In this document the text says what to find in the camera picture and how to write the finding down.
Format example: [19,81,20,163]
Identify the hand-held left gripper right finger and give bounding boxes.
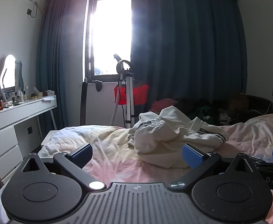
[169,143,255,190]

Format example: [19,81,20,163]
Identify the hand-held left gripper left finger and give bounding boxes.
[22,143,105,190]

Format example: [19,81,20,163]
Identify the white pants with striped trim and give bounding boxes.
[127,106,229,169]

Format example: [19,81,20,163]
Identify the pile of dark clothes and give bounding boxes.
[177,96,232,126]

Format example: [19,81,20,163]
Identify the pastel patchwork bed blanket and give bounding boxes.
[0,113,273,224]

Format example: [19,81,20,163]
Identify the folded upright board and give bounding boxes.
[80,77,88,126]

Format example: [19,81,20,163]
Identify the black cushion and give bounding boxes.
[246,95,273,117]

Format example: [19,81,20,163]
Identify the pink cloth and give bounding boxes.
[148,99,177,112]

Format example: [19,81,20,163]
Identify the brown bag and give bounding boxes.
[227,93,250,112]

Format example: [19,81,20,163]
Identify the black ironing mitt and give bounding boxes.
[92,80,103,93]

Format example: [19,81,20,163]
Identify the garment steamer on stand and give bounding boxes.
[110,54,135,129]

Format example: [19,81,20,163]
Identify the white dressing table with drawers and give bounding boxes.
[0,95,58,185]

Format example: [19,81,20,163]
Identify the red garment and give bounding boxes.
[114,83,149,106]

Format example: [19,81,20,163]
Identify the row of cosmetic bottles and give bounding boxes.
[0,86,44,109]

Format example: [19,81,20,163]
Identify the dark blue curtain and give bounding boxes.
[129,0,247,126]
[36,0,90,131]

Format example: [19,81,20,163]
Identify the grey hanging cloth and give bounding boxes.
[15,60,24,91]

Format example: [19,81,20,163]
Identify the wavy tabletop mirror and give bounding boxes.
[0,54,17,103]

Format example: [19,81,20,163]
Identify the dark-framed window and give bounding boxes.
[83,0,133,83]

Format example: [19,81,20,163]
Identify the white bed frame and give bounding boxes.
[40,130,58,148]

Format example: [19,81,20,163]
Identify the white cable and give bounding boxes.
[250,100,273,116]

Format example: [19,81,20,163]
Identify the air conditioner power cable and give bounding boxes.
[27,1,38,18]

